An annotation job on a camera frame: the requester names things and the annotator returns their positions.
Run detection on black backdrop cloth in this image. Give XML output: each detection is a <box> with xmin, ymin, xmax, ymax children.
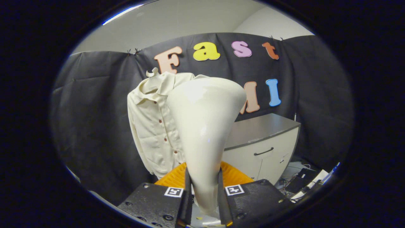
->
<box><xmin>50</xmin><ymin>32</ymin><xmax>354</xmax><ymax>206</ymax></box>

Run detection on tangle of floor cables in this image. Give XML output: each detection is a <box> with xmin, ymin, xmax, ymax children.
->
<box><xmin>275</xmin><ymin>158</ymin><xmax>312</xmax><ymax>192</ymax></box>

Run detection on cream button-up shirt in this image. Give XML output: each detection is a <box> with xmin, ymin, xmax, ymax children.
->
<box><xmin>127</xmin><ymin>72</ymin><xmax>209</xmax><ymax>179</ymax></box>

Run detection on black box on floor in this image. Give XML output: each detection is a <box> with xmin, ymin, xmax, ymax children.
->
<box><xmin>285</xmin><ymin>168</ymin><xmax>318</xmax><ymax>193</ymax></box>

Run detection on white power strip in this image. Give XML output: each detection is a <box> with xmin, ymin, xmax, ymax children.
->
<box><xmin>290</xmin><ymin>169</ymin><xmax>329</xmax><ymax>200</ymax></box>

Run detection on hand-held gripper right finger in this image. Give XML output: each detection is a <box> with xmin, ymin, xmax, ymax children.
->
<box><xmin>218</xmin><ymin>161</ymin><xmax>293</xmax><ymax>227</ymax></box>

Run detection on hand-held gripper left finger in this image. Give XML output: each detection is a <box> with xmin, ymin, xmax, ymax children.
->
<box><xmin>118</xmin><ymin>161</ymin><xmax>193</xmax><ymax>228</ymax></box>

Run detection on white cabinet with grey top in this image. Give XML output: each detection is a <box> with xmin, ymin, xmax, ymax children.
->
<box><xmin>221</xmin><ymin>113</ymin><xmax>301</xmax><ymax>186</ymax></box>

